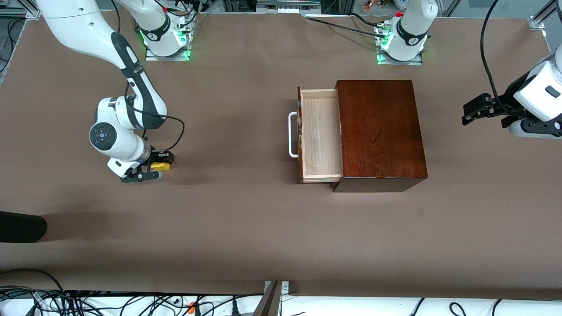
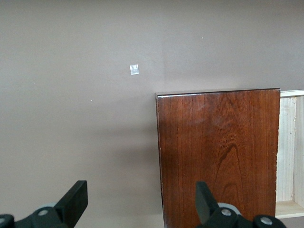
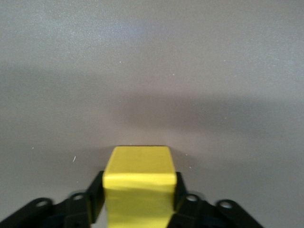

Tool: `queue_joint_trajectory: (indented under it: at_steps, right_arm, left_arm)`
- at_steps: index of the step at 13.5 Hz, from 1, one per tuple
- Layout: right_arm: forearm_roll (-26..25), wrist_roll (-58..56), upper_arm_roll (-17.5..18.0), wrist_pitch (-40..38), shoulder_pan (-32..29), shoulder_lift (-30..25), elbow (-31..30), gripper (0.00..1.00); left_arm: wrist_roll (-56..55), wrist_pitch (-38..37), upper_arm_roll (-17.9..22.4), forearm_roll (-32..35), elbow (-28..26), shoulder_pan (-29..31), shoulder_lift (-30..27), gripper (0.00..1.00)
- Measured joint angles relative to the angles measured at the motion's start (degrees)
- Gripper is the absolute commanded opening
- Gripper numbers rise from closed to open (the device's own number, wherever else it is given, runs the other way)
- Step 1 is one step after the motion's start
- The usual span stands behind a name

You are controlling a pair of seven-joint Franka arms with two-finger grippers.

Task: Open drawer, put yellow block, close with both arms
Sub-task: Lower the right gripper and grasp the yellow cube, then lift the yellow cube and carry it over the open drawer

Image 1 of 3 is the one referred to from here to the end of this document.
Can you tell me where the aluminium frame profile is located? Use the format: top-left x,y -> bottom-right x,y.
529,0 -> 562,30
0,8 -> 41,19

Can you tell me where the aluminium rail with white connectors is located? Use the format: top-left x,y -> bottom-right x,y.
257,0 -> 321,14

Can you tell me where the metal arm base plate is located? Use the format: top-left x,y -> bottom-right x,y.
145,42 -> 192,62
376,26 -> 423,66

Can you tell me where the grey angled mount bar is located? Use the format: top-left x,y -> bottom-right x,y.
252,281 -> 281,316

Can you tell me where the white drawer handle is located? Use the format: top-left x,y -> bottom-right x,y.
288,112 -> 300,158

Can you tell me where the short black table cable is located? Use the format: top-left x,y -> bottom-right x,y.
349,12 -> 383,27

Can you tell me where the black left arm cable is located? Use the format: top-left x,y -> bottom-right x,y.
481,0 -> 514,115

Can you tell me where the wooden drawer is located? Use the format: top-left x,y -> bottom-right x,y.
297,87 -> 344,184

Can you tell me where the dark wooden drawer cabinet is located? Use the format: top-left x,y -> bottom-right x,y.
330,80 -> 429,193

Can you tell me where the large black cable loop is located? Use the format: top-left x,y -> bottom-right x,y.
0,269 -> 66,316

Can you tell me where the black rounded object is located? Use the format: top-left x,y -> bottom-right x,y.
0,211 -> 48,243

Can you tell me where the long black table cable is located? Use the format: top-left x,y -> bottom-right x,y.
306,15 -> 382,38

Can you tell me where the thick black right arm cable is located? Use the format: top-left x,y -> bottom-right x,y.
125,81 -> 185,153

